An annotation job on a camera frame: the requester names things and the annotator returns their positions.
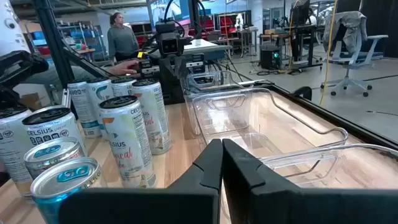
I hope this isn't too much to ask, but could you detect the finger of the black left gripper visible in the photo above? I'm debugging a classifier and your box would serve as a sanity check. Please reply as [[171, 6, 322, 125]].
[[158, 57, 177, 105], [174, 55, 190, 94]]

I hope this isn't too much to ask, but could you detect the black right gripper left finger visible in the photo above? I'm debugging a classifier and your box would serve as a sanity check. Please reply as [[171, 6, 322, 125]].
[[58, 139, 224, 224]]

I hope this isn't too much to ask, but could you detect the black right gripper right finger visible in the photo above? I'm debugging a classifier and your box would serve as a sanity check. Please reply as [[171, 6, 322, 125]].
[[222, 138, 398, 224]]

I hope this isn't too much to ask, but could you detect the white Celsius can blue print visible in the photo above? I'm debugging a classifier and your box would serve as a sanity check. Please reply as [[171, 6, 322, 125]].
[[21, 107, 88, 156], [86, 77, 115, 141], [0, 105, 35, 198], [67, 80, 102, 139]]

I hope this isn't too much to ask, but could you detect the blue silver Red Bull can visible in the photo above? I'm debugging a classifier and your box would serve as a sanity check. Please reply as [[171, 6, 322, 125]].
[[23, 137, 85, 180], [30, 156, 108, 224]]

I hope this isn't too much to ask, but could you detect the grey work table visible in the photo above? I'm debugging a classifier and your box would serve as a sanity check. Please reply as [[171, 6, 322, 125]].
[[183, 39, 233, 62]]

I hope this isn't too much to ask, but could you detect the clear plastic bin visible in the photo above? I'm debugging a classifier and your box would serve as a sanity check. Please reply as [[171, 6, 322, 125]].
[[185, 70, 249, 94], [259, 142, 398, 190], [185, 87, 349, 156]]

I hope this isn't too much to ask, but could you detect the person's hand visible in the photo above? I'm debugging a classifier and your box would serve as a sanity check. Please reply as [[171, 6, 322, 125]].
[[105, 58, 141, 77]]

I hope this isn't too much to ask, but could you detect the person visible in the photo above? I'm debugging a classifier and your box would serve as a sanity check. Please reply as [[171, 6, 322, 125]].
[[106, 11, 141, 62]]

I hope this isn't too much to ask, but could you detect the black computer tower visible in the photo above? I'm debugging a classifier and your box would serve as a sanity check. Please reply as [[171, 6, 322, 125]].
[[259, 45, 282, 71]]

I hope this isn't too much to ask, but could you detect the metal shelf with bins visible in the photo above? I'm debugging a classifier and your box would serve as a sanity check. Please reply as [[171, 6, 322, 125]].
[[57, 21, 106, 62]]

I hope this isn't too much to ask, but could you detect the black standing desk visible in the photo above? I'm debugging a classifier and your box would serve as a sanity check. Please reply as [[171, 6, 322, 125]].
[[259, 24, 324, 71]]

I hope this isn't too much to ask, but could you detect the black table clamp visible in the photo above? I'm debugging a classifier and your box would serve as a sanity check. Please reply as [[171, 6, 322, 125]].
[[292, 86, 313, 102]]

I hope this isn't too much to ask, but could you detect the black monitor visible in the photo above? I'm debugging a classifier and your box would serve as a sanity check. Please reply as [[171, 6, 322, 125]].
[[290, 0, 312, 27]]

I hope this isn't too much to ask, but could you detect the brown cardboard box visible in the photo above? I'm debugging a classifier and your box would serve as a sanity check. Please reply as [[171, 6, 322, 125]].
[[19, 91, 47, 111]]

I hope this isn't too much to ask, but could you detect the white office chair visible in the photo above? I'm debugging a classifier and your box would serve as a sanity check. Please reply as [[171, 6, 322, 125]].
[[320, 29, 389, 98]]

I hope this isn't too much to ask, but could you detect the grey jacket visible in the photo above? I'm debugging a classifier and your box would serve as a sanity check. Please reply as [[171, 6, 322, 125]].
[[322, 11, 368, 54]]

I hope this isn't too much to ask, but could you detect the white rounded device housing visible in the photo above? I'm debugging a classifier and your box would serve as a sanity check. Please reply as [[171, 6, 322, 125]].
[[0, 0, 31, 57]]

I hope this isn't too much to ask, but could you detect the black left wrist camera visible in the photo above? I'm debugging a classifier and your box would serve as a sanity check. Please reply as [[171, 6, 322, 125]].
[[154, 21, 187, 57]]

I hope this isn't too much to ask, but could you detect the silver metal bracket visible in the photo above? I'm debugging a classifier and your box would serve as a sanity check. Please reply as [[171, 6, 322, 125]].
[[61, 88, 72, 108]]

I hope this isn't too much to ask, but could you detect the yellow cable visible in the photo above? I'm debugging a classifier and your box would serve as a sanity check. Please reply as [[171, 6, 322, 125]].
[[318, 0, 339, 106]]

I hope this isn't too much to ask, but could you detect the black bracket device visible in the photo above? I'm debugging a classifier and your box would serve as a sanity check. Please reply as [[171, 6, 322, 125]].
[[0, 50, 50, 110]]

